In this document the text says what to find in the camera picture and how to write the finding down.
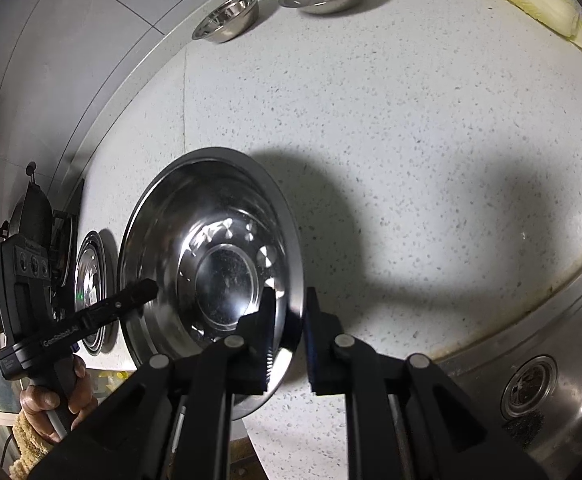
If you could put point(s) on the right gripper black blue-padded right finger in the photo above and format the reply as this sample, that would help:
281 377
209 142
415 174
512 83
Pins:
405 418

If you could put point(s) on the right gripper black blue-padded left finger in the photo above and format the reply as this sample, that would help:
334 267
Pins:
171 419

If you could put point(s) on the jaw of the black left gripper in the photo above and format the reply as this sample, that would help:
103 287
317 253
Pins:
132 298

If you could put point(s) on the large steel plate with label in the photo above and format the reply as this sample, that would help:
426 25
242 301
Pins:
214 231

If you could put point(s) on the small steel bowl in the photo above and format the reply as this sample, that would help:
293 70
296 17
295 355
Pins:
231 19

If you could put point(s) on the steel plate at left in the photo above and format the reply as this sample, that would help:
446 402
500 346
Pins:
94 281

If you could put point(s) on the wok with steel lid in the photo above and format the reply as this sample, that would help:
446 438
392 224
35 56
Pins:
33 215

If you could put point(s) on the sink drain strainer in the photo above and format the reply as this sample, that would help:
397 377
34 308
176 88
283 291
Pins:
529 387

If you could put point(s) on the stainless steel sink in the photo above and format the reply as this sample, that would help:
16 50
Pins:
552 434

